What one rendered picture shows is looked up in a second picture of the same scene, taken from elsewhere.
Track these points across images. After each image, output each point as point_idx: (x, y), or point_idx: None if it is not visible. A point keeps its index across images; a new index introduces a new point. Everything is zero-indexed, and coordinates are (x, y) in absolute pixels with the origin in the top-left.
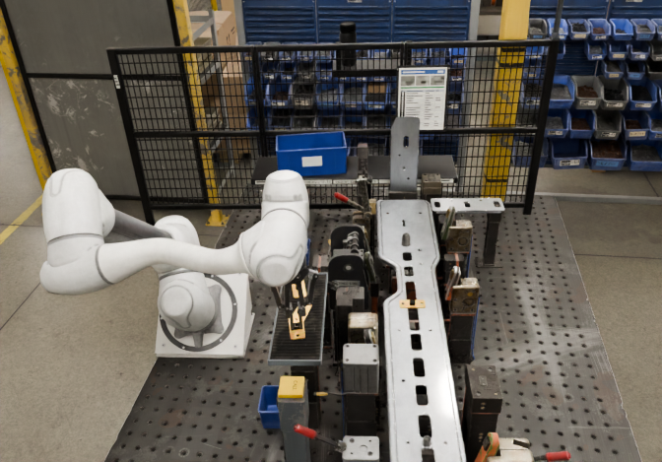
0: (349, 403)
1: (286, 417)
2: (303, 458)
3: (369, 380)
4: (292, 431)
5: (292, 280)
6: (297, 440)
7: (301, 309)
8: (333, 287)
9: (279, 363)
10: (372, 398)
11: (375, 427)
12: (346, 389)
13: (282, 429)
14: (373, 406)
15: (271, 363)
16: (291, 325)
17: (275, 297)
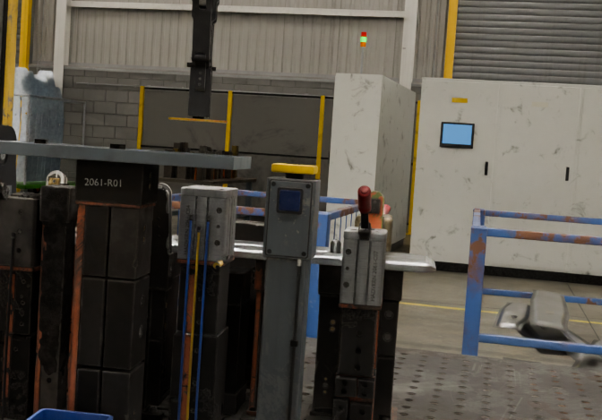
0: (219, 289)
1: (314, 218)
2: (305, 332)
3: (233, 227)
4: (313, 257)
5: (212, 4)
6: (307, 285)
7: (215, 69)
8: (6, 189)
9: (237, 162)
10: (228, 270)
11: (227, 338)
12: (224, 252)
13: (311, 254)
14: (227, 289)
15: (235, 163)
16: (209, 104)
17: (210, 33)
